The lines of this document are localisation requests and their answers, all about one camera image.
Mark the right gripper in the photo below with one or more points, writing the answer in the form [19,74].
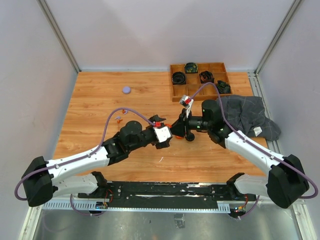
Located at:
[181,127]

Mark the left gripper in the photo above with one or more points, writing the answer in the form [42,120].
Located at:
[162,145]

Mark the black earbud case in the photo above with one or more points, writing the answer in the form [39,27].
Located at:
[190,137]

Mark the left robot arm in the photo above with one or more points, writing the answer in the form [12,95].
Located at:
[42,177]

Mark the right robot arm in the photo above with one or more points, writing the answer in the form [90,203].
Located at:
[284,181]

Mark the lilac earbud case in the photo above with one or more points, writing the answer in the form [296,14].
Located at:
[126,90]

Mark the wooden compartment tray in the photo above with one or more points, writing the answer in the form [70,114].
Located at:
[206,80]

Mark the grey checked cloth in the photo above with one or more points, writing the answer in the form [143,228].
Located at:
[248,114]

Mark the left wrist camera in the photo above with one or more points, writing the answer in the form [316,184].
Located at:
[162,133]

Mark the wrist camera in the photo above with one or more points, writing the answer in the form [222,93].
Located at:
[186,102]
[162,133]

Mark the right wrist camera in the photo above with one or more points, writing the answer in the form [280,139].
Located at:
[186,102]

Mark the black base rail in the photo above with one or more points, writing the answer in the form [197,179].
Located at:
[164,195]

